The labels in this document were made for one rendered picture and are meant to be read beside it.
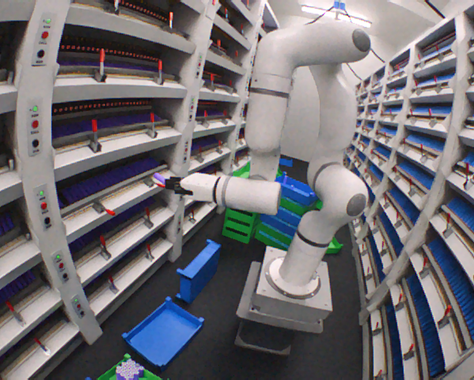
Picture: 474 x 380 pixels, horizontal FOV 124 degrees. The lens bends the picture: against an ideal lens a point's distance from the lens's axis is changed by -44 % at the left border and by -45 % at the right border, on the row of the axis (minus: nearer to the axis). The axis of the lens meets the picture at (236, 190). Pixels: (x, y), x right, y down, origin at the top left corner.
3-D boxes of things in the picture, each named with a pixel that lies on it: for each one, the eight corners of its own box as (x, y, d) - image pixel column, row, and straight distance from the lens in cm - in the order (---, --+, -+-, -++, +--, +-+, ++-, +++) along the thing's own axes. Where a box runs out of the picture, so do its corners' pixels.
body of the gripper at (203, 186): (230, 172, 65) (195, 169, 70) (215, 183, 56) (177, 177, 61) (229, 197, 68) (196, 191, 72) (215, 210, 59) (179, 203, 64)
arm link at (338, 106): (322, 215, 64) (301, 190, 77) (357, 207, 70) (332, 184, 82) (320, 20, 56) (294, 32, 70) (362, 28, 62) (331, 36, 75)
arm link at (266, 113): (262, 90, 66) (246, 188, 72) (244, 86, 50) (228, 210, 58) (293, 96, 64) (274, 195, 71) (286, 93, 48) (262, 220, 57)
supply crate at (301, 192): (318, 198, 157) (322, 188, 155) (308, 206, 139) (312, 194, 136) (281, 182, 166) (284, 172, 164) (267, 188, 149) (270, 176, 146)
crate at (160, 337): (168, 305, 114) (168, 296, 108) (202, 328, 108) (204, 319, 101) (125, 343, 105) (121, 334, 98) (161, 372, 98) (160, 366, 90)
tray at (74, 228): (173, 183, 108) (181, 167, 104) (66, 245, 73) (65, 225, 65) (145, 159, 116) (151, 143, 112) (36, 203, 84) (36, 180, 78)
